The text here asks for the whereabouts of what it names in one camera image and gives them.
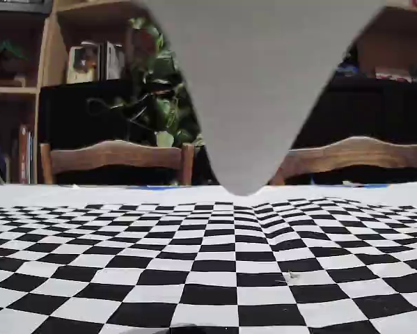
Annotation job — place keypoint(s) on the black cabinet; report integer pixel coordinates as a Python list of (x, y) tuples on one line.
[(65, 115)]

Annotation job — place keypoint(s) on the green leafy plant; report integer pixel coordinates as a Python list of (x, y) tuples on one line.
[(159, 66)]

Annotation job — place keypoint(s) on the dark blue poster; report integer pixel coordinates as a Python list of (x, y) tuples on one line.
[(347, 69)]

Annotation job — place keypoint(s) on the red books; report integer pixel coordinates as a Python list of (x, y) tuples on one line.
[(25, 156)]

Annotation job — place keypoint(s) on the black white books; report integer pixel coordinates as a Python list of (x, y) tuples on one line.
[(111, 61)]

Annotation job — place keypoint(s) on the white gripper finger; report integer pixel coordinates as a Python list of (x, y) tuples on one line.
[(250, 87)]

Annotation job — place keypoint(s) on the small green bonsai model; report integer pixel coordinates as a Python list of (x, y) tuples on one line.
[(9, 57)]

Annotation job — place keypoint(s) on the white picture book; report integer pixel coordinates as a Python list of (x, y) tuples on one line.
[(83, 62)]

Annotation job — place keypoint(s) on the black white checkered mat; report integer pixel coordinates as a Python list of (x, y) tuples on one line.
[(124, 261)]

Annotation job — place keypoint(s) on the red white flat object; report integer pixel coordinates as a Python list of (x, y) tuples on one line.
[(392, 74)]

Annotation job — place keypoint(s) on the light wooden shelf unit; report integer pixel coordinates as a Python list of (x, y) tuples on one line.
[(55, 52)]

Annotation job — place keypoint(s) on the dark wooden bookshelf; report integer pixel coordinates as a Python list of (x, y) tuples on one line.
[(11, 90)]

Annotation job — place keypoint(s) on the wooden chair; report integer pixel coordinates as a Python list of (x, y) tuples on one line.
[(114, 156), (351, 156)]

